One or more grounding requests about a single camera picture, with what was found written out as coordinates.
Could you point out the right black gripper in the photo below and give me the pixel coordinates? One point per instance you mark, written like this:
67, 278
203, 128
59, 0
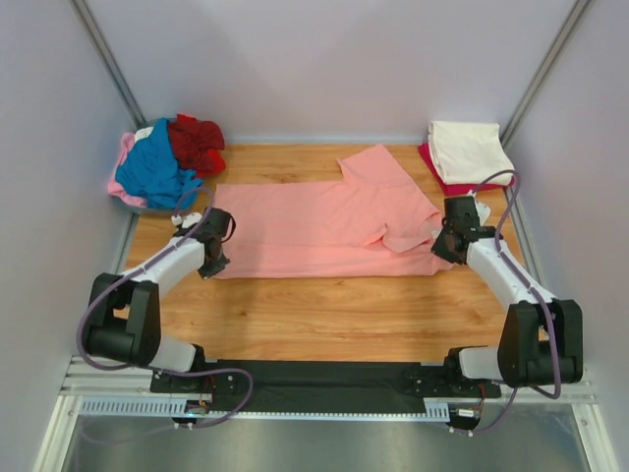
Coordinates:
438, 251

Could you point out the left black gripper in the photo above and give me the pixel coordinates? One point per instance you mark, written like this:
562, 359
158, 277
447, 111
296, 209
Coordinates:
207, 272

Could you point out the salmon pink t-shirt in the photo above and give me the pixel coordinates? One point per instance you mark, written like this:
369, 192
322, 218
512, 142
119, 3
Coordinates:
375, 221

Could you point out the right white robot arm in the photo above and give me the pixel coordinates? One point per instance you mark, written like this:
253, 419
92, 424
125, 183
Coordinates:
541, 344

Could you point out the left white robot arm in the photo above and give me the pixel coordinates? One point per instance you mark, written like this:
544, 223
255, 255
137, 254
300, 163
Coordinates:
121, 327

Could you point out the folded magenta t-shirt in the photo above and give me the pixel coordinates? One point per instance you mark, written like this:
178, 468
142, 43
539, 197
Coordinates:
462, 187

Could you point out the folded white t-shirt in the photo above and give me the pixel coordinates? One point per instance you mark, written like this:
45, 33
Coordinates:
463, 133

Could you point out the dark red t-shirt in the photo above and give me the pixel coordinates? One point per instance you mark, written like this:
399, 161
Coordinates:
197, 145

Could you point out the blue t-shirt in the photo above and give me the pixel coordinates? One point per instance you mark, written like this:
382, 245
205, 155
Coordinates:
151, 172

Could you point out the white t-shirt in basket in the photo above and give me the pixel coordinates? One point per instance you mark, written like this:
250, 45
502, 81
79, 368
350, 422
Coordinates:
143, 133

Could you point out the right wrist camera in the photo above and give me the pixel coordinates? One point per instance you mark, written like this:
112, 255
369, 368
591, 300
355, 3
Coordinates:
483, 211

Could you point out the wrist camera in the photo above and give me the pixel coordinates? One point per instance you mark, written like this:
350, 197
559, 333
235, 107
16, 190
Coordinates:
483, 211
186, 221

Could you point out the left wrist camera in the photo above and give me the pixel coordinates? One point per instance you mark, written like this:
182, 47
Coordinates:
186, 221

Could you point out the right corner aluminium post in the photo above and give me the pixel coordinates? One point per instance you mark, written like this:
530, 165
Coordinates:
576, 15

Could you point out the corner aluminium post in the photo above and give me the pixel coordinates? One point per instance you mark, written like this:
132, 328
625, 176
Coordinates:
576, 15
89, 23

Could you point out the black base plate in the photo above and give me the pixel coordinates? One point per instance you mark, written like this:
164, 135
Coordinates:
327, 387

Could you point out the white slotted cable duct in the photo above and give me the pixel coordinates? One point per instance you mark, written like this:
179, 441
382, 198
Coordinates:
181, 408

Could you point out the aluminium frame rail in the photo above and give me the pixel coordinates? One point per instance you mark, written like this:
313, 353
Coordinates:
81, 379

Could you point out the left corner aluminium post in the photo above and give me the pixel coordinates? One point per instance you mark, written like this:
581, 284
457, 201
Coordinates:
89, 23

